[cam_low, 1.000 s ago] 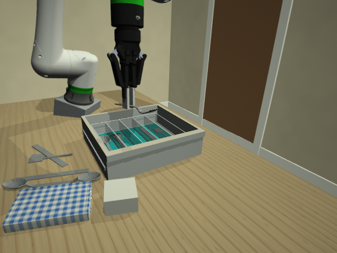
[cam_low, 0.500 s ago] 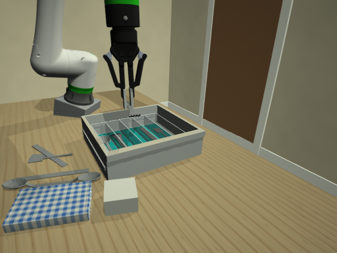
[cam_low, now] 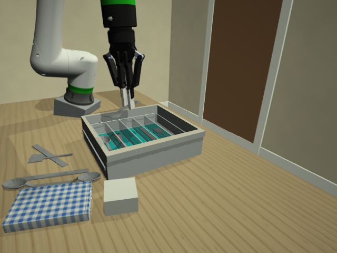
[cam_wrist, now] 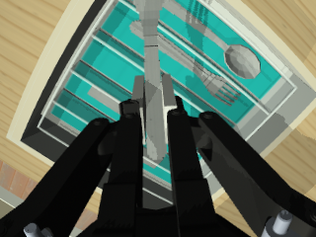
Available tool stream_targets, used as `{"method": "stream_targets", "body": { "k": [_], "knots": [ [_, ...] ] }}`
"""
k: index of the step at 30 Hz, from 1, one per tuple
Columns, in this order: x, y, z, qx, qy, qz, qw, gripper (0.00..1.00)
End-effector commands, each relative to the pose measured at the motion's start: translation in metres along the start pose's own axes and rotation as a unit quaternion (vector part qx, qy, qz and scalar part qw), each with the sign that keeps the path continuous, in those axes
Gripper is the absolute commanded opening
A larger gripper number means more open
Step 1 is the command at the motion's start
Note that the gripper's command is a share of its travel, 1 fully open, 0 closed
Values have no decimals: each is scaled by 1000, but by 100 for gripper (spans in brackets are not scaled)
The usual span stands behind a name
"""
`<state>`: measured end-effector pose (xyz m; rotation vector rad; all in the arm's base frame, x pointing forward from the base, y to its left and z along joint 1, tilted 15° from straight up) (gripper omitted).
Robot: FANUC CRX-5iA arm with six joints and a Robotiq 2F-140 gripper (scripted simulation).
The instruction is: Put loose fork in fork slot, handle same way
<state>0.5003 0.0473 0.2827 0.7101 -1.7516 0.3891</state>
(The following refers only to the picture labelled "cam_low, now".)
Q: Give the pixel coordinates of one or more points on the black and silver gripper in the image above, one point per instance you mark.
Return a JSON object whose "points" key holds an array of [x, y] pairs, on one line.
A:
{"points": [[123, 53]]}

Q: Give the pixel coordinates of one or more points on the blue and white checkered towel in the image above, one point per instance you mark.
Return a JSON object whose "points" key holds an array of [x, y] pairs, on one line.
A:
{"points": [[49, 206]]}

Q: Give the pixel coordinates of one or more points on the grey metal fork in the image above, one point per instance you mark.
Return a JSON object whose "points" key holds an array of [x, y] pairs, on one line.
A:
{"points": [[119, 135], [118, 114]]}

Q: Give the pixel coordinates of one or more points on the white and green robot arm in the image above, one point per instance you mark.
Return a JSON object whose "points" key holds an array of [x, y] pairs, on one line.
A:
{"points": [[48, 58]]}

